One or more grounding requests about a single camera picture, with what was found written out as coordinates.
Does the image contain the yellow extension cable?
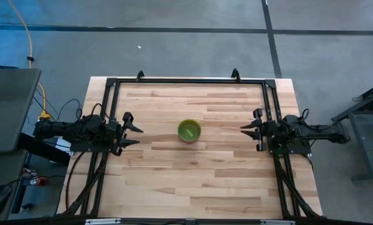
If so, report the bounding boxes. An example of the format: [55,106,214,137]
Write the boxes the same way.
[7,0,52,121]

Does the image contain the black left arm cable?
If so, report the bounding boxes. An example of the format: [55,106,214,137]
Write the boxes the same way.
[90,102,111,123]

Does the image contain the green plastic bowl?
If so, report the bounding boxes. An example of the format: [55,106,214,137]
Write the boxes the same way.
[177,118,202,142]

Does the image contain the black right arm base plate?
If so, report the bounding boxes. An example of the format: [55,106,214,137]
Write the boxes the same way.
[268,129,312,154]

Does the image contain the dark metal cart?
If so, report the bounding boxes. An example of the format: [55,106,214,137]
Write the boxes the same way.
[331,79,373,183]

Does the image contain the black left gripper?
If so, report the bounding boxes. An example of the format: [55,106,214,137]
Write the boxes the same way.
[106,112,144,156]

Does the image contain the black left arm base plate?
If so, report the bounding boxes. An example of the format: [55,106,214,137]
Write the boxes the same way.
[69,142,113,154]

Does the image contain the silver metal bracket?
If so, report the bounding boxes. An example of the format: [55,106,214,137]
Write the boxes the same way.
[85,218,121,225]
[260,219,295,225]

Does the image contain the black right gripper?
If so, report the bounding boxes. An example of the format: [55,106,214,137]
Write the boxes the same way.
[239,108,283,153]

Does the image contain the black floor cable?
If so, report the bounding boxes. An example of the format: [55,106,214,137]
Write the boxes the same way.
[64,151,87,211]

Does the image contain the thin black desk cables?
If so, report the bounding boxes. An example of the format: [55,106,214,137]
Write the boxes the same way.
[32,89,83,123]

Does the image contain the white box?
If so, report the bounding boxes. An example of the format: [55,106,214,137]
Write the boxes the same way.
[44,137,73,154]

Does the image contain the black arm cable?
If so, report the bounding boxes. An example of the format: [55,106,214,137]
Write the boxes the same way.
[300,107,311,123]
[90,102,111,123]

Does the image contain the black flat bar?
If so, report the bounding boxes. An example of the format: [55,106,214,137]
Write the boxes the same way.
[17,132,71,166]

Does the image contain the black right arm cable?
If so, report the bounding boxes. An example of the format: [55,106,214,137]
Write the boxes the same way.
[300,107,311,123]

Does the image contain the grey desk top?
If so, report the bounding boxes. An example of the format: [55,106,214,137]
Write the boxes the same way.
[0,68,42,154]

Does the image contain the black aluminium table frame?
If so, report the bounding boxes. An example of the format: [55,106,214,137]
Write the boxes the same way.
[56,76,324,221]

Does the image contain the red drink can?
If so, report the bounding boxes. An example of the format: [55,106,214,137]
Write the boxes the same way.
[29,176,49,188]

